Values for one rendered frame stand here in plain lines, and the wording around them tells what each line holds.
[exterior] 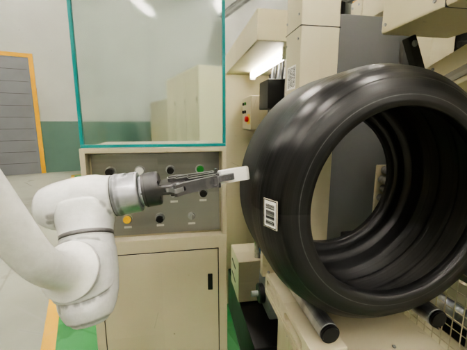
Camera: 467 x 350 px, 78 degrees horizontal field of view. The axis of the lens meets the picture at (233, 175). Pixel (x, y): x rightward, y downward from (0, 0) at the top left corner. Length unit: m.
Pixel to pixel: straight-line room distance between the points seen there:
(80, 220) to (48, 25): 9.17
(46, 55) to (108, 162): 8.39
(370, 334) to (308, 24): 0.90
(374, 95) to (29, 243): 0.62
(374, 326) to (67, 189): 0.85
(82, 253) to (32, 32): 9.21
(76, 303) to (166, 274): 0.73
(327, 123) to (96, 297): 0.52
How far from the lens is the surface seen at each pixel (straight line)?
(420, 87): 0.70
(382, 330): 0.99
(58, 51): 9.55
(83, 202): 0.63
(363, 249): 1.05
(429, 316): 0.90
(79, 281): 0.57
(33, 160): 9.45
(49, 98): 9.40
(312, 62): 0.99
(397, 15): 1.06
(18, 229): 0.46
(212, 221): 1.27
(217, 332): 1.47
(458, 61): 1.06
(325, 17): 1.04
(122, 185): 0.63
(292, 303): 0.90
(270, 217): 0.59
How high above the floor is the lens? 1.36
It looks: 10 degrees down
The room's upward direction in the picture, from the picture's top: straight up
